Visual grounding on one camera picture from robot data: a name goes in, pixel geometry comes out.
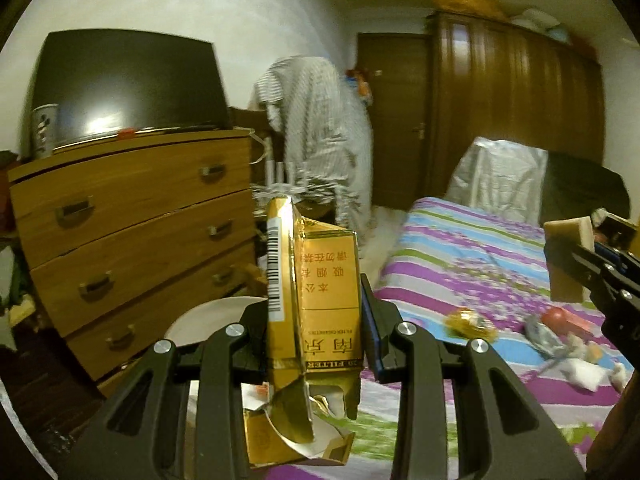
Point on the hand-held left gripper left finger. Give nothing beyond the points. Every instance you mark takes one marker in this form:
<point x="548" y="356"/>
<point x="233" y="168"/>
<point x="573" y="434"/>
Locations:
<point x="252" y="340"/>

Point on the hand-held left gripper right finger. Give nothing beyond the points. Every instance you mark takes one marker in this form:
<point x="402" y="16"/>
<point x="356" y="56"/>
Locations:
<point x="372" y="340"/>

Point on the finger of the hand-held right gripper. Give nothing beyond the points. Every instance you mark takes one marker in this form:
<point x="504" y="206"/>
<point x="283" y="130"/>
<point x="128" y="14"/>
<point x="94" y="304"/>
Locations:
<point x="575" y="257"/>
<point x="607" y="252"/>

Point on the tan sponge block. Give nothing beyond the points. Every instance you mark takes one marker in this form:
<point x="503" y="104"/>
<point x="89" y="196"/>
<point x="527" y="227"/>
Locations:
<point x="565" y="285"/>

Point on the white plastic bucket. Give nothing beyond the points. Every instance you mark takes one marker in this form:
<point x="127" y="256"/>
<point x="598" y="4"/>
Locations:
<point x="210" y="317"/>

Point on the gold cigarette box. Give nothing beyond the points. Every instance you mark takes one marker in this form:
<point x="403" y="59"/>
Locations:
<point x="325" y="285"/>

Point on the silver foil wrapper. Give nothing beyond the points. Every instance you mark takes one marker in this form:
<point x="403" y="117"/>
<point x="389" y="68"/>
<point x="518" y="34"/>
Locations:
<point x="542" y="339"/>

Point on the wooden nightstand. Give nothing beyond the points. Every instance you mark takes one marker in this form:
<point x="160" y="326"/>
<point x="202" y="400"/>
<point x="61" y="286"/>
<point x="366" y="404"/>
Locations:
<point x="617" y="227"/>

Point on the white cloth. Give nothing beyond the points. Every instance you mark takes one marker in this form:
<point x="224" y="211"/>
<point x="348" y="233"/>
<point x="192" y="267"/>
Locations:
<point x="597" y="217"/>

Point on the pink snack packet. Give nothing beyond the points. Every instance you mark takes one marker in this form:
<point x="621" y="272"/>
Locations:
<point x="584" y="325"/>

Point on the red apple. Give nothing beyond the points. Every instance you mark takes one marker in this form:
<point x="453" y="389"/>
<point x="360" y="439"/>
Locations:
<point x="557" y="317"/>

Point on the white crumpled paper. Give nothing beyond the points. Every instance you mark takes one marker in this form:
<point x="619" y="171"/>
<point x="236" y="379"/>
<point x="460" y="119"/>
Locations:
<point x="620" y="375"/>

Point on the black cloth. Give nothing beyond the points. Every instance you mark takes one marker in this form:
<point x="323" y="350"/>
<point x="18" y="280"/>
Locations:
<point x="580" y="185"/>

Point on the white crumpled tissue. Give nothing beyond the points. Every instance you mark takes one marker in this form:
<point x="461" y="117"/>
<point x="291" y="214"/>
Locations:
<point x="585" y="376"/>

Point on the orange candy wrapper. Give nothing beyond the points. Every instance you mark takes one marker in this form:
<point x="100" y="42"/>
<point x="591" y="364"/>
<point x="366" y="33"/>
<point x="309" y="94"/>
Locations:
<point x="467" y="322"/>

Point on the striped floral bedsheet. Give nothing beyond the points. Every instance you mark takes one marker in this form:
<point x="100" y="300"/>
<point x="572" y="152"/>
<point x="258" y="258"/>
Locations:
<point x="475" y="260"/>

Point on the silver furniture cover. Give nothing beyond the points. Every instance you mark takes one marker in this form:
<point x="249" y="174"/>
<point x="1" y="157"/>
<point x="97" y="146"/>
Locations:
<point x="495" y="180"/>

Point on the white router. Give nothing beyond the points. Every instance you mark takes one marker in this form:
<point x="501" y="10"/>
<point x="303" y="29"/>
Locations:
<point x="279" y="172"/>

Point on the brown wooden wardrobe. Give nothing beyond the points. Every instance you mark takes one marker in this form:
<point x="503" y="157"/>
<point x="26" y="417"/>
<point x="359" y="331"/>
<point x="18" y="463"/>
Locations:
<point x="500" y="100"/>

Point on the wooden chest of drawers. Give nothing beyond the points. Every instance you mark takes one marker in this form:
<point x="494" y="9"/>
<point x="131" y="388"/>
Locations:
<point x="125" y="200"/>

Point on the grey striped cloth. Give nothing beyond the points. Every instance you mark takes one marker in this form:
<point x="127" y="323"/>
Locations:
<point x="320" y="125"/>

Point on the pale blue bag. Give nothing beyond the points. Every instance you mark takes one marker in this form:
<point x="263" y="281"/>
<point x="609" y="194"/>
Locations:
<point x="559" y="34"/>

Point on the brown wooden door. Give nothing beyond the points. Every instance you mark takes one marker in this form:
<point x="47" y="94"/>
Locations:
<point x="395" y="110"/>

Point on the white bag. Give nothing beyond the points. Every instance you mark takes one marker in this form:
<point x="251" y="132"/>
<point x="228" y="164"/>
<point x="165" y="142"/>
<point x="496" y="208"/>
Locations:
<point x="535" y="19"/>

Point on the colourful hanging bags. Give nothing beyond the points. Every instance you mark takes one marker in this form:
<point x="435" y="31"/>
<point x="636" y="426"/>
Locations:
<point x="361" y="86"/>

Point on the orange bag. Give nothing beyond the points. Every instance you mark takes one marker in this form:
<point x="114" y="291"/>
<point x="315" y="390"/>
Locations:
<point x="470" y="0"/>

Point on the black monitor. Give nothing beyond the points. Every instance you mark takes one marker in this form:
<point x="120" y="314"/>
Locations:
<point x="130" y="85"/>

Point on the patterned paper cup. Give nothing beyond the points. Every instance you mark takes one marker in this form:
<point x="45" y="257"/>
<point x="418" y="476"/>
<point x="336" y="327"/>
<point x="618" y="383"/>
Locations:
<point x="45" y="130"/>

